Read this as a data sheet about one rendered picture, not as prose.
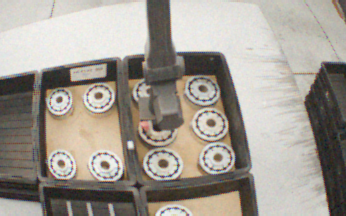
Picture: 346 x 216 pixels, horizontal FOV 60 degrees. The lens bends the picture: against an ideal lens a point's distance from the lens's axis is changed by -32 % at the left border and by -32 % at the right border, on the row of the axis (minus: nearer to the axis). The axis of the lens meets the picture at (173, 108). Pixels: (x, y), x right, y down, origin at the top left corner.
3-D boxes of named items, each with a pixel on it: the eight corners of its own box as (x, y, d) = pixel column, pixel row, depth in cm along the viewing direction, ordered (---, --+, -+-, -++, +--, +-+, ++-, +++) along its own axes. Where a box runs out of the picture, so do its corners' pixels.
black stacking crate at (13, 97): (-12, 97, 116) (-18, 81, 107) (42, 90, 121) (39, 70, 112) (-17, 188, 95) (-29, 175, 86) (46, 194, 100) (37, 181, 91)
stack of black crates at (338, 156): (314, 161, 194) (337, 132, 166) (342, 151, 199) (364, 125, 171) (324, 215, 173) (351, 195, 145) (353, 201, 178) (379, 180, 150)
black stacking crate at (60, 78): (43, 90, 121) (39, 70, 112) (119, 80, 127) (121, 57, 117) (47, 194, 100) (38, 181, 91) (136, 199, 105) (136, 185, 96)
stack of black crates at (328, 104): (299, 105, 215) (320, 60, 177) (327, 102, 220) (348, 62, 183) (313, 161, 194) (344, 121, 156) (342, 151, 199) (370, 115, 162)
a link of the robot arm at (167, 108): (181, 52, 92) (142, 59, 91) (193, 95, 86) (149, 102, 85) (182, 84, 102) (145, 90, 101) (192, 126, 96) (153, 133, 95)
